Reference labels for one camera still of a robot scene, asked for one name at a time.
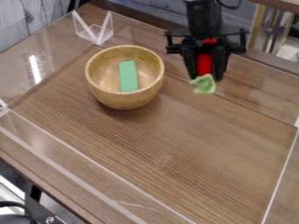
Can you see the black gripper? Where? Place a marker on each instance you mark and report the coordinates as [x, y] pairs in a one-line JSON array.
[[220, 41]]

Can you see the red plush strawberry green leaves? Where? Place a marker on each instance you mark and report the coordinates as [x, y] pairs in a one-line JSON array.
[[204, 81]]

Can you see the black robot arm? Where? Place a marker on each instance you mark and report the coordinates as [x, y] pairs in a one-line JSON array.
[[205, 14]]

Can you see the wooden bowl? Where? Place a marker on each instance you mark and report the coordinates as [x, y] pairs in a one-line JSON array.
[[102, 74]]

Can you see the green rectangular block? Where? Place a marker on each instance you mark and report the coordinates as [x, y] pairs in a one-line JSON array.
[[129, 76]]

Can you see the clear acrylic stand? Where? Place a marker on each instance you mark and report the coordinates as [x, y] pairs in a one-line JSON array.
[[94, 33]]

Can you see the gold metal chair frame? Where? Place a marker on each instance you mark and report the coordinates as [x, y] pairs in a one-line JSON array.
[[273, 19]]

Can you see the black table leg bracket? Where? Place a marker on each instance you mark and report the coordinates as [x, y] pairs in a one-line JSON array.
[[42, 214]]

